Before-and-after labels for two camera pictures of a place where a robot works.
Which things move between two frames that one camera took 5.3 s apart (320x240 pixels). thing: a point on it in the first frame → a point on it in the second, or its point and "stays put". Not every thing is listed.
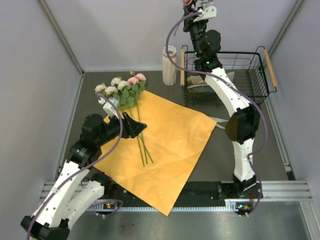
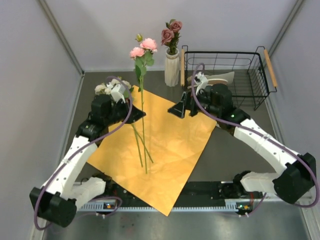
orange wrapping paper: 157,164 stays put
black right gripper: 202,22 → 179,109
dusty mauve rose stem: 187,8 → 170,36
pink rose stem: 139,80 → 142,54
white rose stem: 124,85 stays put
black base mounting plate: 194,193 stays put
